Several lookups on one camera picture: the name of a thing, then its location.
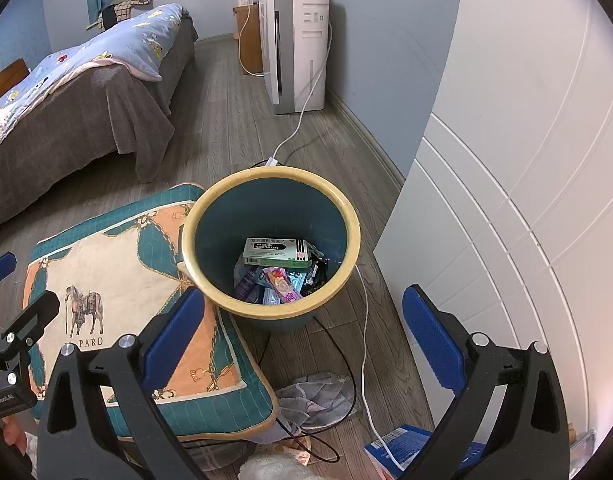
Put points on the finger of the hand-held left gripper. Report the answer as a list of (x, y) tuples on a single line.
[(179, 332), (431, 337)]

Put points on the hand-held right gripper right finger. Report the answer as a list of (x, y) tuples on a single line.
[(34, 317)]

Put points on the yellow rimmed teal trash bin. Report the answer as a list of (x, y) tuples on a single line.
[(221, 230)]

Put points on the person's left hand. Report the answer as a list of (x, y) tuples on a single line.
[(17, 437)]

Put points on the dark purple wrapper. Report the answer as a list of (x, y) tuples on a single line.
[(245, 285)]

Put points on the teal orange printed cushion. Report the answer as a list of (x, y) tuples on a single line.
[(121, 270)]

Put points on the blue face mask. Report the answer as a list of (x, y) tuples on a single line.
[(270, 297)]

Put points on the blue white cardboard box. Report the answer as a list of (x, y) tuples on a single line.
[(411, 447)]

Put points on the pink snack wrapper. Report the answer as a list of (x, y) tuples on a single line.
[(282, 284)]

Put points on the black plastic bag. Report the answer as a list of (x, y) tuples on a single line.
[(317, 270)]

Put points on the grey floor cloth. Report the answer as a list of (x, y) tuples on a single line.
[(311, 400)]

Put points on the grey bed cover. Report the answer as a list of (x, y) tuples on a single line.
[(76, 135)]

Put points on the white fluffy cloth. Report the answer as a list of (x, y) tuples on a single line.
[(271, 469)]

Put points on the wooden bed headboard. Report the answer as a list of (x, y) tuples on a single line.
[(6, 80)]

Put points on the pile of clothes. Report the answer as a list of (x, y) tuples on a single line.
[(134, 2)]

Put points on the wooden television cabinet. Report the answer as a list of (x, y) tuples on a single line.
[(246, 35)]

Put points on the white air purifier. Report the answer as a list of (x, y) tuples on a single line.
[(299, 45)]

